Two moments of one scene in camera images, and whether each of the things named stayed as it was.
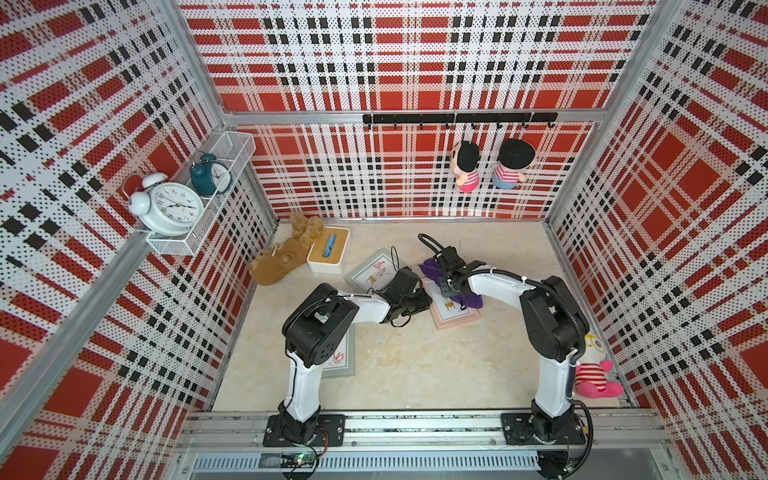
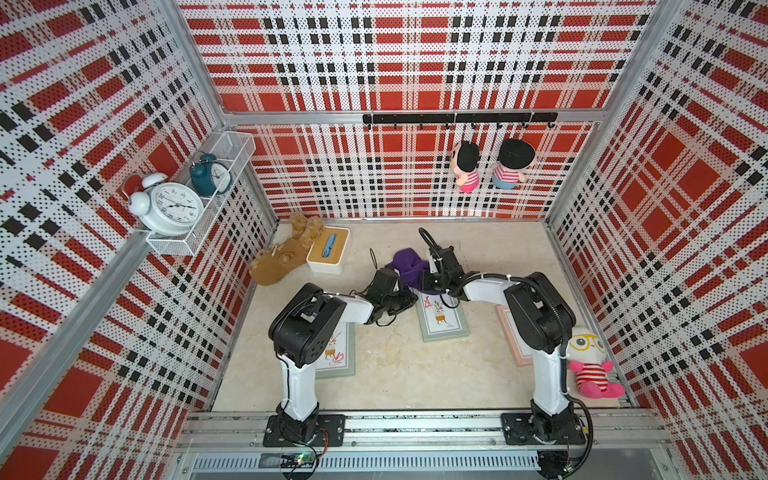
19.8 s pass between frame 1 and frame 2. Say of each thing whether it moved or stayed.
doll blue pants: stayed
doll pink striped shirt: stayed
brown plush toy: stayed
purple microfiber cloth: moved
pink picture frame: moved
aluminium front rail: stayed
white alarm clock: stayed
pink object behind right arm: stayed
